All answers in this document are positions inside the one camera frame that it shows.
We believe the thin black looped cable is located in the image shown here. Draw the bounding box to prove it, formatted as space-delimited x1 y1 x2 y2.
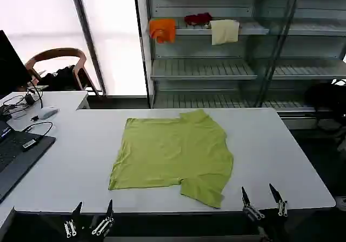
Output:
23 121 54 143

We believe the silver usb dongle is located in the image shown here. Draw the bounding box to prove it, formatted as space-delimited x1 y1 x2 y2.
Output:
22 138 38 151

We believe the grey metal shelf with cloths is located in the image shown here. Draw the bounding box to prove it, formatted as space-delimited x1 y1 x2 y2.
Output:
132 0 346 130

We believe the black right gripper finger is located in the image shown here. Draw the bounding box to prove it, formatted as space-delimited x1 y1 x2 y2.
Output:
241 186 265 221
269 183 288 217

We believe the black computer monitor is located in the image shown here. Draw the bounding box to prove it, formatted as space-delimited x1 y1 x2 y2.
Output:
0 30 32 96

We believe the black power adapter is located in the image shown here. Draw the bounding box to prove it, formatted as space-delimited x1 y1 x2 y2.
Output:
24 93 37 106

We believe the dark grey laptop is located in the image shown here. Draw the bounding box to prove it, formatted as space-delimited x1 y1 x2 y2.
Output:
0 120 57 204

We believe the tangled black cable bundle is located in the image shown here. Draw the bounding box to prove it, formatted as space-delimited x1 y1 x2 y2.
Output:
0 86 44 119

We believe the dark slanted window post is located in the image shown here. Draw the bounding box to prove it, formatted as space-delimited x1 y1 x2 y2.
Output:
69 0 107 96

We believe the black clothing bundle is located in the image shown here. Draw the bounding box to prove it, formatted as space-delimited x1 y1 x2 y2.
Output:
40 66 79 91

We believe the lime green t-shirt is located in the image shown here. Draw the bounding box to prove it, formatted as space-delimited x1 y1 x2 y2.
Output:
108 109 234 209

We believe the brown wooden chair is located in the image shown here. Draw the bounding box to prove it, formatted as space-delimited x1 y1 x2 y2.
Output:
24 48 98 95

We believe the white computer mouse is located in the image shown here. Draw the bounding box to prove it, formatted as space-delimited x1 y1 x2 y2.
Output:
37 106 59 120

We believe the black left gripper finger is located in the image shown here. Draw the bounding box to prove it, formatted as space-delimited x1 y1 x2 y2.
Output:
64 201 83 238
91 199 115 237

